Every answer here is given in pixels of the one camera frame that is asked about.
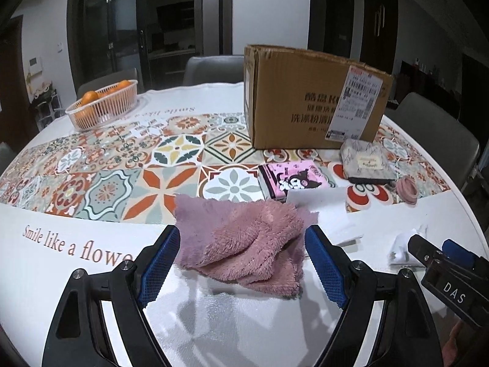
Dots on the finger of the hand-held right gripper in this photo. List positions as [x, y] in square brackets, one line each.
[420, 250]
[456, 250]

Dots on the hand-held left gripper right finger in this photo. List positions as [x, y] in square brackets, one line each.
[324, 267]

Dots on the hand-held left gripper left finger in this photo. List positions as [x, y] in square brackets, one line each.
[160, 267]

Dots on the white tissue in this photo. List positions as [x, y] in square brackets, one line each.
[399, 242]

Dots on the white paper sheet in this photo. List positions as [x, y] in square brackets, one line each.
[328, 210]

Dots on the pink tape roll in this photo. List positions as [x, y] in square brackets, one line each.
[405, 189]

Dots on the pink fluffy towel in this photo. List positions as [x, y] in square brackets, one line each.
[237, 237]

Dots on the pink cartoon tissue pack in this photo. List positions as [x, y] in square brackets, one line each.
[294, 179]

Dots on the brown cardboard box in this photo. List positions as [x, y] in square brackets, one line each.
[298, 103]

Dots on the white plastic fruit basket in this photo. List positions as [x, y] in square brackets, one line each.
[103, 111]

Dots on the orange fruit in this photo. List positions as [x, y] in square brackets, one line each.
[123, 84]
[89, 97]

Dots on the white shoe rack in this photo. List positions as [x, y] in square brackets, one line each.
[47, 103]

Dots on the grey chair back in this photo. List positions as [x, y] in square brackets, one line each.
[214, 70]

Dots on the brown wooden cabinet door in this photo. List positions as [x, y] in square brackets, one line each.
[380, 23]

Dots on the dark sliding glass door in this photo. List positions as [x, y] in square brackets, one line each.
[110, 26]

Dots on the white wall intercom panel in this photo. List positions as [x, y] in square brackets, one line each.
[36, 65]

